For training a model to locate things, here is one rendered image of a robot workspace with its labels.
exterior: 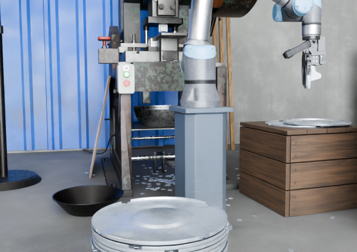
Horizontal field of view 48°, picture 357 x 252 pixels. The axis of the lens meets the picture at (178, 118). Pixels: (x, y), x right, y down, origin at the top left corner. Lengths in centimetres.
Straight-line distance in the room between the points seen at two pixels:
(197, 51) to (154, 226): 77
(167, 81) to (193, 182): 71
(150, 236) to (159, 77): 128
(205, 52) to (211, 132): 28
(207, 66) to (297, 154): 52
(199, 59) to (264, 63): 230
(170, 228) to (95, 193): 110
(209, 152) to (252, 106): 225
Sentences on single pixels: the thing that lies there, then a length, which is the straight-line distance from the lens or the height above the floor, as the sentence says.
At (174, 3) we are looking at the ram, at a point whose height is 96.
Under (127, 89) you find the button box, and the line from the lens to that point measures 184.
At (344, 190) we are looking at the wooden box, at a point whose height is 9.
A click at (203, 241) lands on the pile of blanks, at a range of 78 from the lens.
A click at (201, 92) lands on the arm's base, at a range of 142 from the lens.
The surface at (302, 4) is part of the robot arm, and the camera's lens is 155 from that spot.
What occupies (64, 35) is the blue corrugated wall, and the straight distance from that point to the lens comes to 333.
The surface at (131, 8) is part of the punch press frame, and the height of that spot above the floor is 98.
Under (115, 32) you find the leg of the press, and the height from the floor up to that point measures 85.
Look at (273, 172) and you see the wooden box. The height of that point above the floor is 17.
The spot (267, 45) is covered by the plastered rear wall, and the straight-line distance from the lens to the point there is 372.
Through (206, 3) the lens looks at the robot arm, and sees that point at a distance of 161.
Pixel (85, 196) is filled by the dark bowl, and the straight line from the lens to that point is 189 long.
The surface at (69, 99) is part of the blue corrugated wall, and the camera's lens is 331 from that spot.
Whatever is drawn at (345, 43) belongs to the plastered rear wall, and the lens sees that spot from 413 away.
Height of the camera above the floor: 53
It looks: 5 degrees down
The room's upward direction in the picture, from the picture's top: straight up
